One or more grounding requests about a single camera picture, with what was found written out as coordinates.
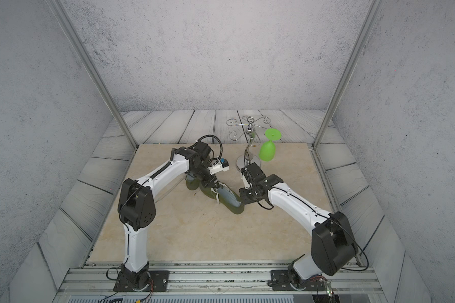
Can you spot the aluminium rail base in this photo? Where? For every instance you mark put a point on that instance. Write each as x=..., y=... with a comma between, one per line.
x=218, y=281

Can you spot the grey insole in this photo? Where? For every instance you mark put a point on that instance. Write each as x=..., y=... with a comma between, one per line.
x=228, y=197

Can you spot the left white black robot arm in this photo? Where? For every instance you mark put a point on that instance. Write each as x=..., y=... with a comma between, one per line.
x=136, y=205

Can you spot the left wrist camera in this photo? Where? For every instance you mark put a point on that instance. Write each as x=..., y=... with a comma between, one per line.
x=220, y=165

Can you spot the silver metal glass stand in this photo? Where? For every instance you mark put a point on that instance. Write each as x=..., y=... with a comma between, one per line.
x=250, y=126

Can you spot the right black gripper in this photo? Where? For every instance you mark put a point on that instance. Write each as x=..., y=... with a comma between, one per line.
x=243, y=196

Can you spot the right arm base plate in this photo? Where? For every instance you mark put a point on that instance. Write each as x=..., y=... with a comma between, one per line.
x=287, y=280

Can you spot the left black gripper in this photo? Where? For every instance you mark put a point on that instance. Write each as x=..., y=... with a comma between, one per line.
x=210, y=182

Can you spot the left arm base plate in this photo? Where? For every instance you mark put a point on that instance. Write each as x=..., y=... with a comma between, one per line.
x=147, y=281

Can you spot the hanging green plastic wine glass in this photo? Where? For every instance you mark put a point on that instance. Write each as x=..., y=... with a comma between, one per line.
x=268, y=149

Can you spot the right aluminium frame post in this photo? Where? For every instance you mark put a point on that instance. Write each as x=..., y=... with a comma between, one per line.
x=358, y=47

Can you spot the left aluminium frame post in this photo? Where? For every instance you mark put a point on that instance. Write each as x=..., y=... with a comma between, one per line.
x=69, y=30

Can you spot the olive green shoe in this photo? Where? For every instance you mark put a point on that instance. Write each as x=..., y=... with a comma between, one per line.
x=211, y=192
x=192, y=183

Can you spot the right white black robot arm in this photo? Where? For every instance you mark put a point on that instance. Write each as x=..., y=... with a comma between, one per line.
x=333, y=244

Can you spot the aluminium frame post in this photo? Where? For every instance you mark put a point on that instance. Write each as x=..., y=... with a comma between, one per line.
x=69, y=30
x=358, y=47

